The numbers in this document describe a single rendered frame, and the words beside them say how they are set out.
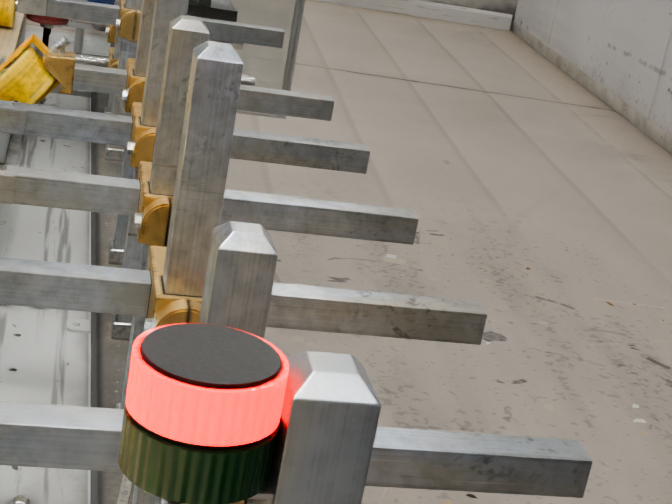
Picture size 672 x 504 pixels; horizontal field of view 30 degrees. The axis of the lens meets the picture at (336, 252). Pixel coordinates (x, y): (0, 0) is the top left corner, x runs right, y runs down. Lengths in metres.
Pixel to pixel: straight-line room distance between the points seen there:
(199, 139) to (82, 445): 0.27
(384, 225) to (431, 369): 2.07
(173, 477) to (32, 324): 1.30
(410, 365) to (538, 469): 2.49
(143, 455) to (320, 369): 0.07
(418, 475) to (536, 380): 2.61
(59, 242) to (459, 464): 1.30
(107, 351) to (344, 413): 1.05
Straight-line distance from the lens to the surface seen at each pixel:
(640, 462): 3.17
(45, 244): 2.06
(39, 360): 1.67
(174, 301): 0.99
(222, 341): 0.49
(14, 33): 2.22
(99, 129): 1.51
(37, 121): 1.51
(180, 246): 0.98
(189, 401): 0.46
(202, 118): 0.95
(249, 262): 0.72
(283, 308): 1.05
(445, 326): 1.09
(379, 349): 3.42
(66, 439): 0.81
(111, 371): 1.47
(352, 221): 1.31
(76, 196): 1.27
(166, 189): 1.23
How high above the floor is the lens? 1.35
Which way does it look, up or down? 19 degrees down
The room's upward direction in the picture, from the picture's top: 10 degrees clockwise
